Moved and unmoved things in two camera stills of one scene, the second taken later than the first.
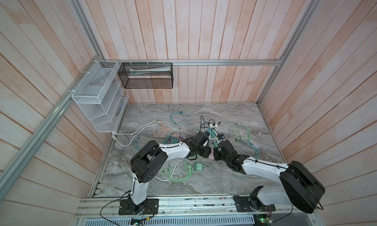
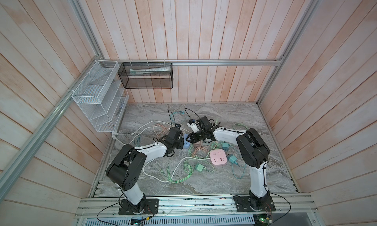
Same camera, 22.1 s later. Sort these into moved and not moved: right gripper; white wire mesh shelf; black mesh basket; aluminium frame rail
Moved: right gripper
Not moved: black mesh basket; aluminium frame rail; white wire mesh shelf
